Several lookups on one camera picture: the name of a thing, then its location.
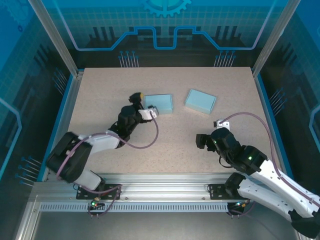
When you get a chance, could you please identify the light blue paper box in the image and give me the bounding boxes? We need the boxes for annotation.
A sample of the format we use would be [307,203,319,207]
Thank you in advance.
[184,88,217,116]
[144,93,174,116]

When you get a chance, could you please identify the blue table edge strip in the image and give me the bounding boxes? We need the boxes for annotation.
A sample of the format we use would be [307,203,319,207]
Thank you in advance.
[254,74,295,182]

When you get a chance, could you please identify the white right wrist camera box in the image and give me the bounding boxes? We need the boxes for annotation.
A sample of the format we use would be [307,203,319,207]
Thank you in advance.
[212,119,231,130]

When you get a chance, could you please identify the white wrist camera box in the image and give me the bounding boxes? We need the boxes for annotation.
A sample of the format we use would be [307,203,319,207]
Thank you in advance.
[212,119,231,130]
[138,105,160,121]

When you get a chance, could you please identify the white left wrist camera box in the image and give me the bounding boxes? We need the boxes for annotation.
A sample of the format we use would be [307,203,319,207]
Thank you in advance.
[138,105,160,121]

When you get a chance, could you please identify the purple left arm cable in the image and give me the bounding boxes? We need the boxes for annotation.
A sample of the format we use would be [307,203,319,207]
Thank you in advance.
[56,114,160,219]

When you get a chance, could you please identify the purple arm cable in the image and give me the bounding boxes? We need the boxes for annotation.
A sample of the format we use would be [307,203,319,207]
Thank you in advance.
[218,112,316,219]
[56,114,160,219]

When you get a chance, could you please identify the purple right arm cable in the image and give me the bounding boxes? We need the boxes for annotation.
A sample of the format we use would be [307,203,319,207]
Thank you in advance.
[218,112,316,219]

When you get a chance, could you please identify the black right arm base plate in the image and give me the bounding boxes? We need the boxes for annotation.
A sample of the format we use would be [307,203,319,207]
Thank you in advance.
[208,183,256,201]

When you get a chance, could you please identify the aluminium mounting rail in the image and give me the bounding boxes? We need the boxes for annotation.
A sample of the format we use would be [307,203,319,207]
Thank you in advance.
[27,173,301,202]

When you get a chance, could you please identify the aluminium side rail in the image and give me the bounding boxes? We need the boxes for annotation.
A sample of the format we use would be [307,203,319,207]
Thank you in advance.
[41,71,85,182]

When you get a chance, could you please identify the small LED cable connector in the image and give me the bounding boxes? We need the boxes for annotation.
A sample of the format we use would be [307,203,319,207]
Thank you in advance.
[90,196,105,210]
[233,199,252,210]

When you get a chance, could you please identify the slotted grey cable duct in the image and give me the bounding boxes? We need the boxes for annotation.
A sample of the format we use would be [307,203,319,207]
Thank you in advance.
[39,203,230,213]

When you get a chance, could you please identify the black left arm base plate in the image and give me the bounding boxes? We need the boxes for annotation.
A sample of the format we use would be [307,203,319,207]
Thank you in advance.
[76,183,123,201]

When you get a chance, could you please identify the aluminium frame post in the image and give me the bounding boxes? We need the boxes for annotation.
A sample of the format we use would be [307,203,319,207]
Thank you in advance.
[251,0,302,78]
[27,0,85,79]

